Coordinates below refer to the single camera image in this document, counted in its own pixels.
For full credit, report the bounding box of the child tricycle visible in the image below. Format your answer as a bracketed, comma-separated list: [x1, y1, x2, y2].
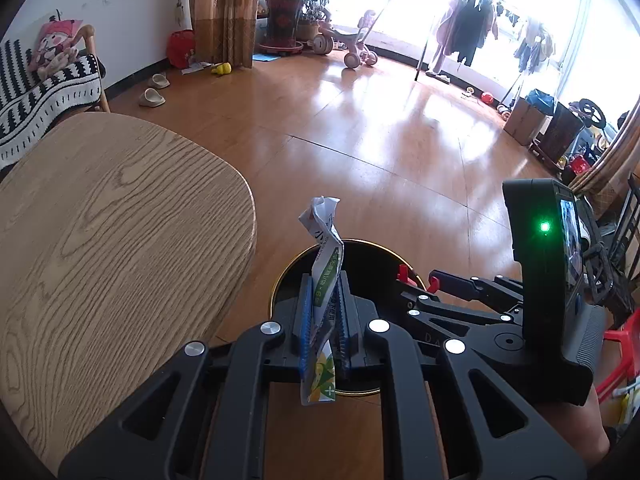
[311, 8, 378, 70]

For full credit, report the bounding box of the phone on gripper mount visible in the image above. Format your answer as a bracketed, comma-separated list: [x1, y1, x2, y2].
[502, 179, 582, 354]

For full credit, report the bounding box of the clothes drying rack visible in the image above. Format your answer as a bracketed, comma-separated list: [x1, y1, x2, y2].
[414, 0, 586, 111]

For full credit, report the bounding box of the red ribbon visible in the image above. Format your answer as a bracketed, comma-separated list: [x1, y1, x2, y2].
[397, 263, 440, 294]

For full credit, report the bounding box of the person's right hand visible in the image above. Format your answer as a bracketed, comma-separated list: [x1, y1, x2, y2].
[537, 386, 611, 468]

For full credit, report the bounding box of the pink cartoon pillow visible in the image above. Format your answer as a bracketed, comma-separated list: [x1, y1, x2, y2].
[28, 20, 82, 80]

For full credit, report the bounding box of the yellow toy on floor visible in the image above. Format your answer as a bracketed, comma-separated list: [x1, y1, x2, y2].
[210, 62, 232, 76]

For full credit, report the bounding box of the black gold trash bin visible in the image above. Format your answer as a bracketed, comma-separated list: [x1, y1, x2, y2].
[268, 237, 429, 399]

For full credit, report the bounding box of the brown curtain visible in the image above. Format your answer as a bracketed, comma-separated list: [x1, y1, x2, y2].
[190, 0, 258, 68]

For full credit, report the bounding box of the long white green wrapper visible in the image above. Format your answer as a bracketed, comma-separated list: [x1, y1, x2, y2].
[298, 196, 344, 406]

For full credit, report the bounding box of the cardboard box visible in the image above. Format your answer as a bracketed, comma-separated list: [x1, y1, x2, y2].
[503, 98, 547, 148]

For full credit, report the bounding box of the potted plant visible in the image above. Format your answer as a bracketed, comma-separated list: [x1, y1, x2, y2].
[257, 0, 362, 57]

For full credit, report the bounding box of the beige slipper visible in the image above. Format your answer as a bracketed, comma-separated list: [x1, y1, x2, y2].
[138, 88, 166, 108]
[149, 74, 170, 90]

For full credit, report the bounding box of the black white striped blanket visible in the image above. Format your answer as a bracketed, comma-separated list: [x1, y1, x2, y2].
[1, 39, 104, 168]

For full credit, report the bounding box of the red bag on floor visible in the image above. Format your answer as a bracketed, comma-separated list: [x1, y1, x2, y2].
[166, 29, 195, 70]

